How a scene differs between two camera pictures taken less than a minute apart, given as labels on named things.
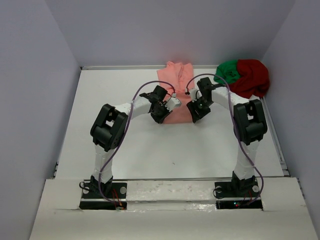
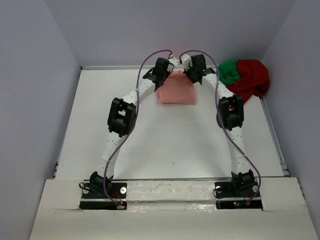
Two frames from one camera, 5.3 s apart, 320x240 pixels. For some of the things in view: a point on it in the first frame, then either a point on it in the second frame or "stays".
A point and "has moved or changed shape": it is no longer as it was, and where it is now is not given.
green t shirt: [227, 71] stays
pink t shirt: [178, 80] has moved or changed shape
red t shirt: [254, 80] stays
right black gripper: [192, 106] → [188, 73]
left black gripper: [159, 120] → [166, 73]
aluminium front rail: [171, 179] stays
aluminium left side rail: [57, 164] stays
